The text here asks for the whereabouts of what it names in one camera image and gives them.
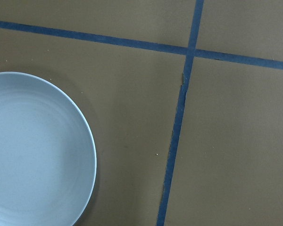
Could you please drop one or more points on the light blue plate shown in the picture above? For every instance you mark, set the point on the light blue plate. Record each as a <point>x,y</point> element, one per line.
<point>47,154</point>

